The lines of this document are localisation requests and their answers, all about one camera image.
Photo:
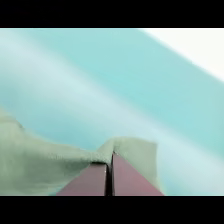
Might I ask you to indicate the pale green garment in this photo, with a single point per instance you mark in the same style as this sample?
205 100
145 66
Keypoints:
36 163

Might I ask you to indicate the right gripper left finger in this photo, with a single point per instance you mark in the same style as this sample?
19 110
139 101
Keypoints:
89 181

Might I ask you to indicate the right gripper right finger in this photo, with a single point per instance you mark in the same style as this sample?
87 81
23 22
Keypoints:
130 180

